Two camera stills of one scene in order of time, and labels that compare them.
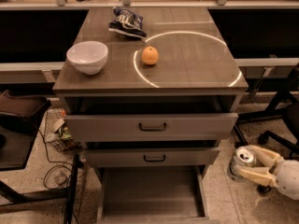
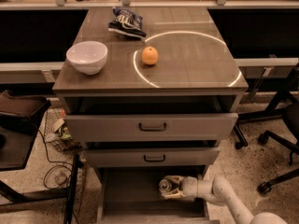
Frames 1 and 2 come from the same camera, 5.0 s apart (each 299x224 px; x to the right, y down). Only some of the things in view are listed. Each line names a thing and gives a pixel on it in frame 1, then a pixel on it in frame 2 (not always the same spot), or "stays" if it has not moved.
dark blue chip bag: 127,22 stays
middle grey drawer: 147,158 stays
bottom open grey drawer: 155,194 stays
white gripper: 289,178 → 189,187
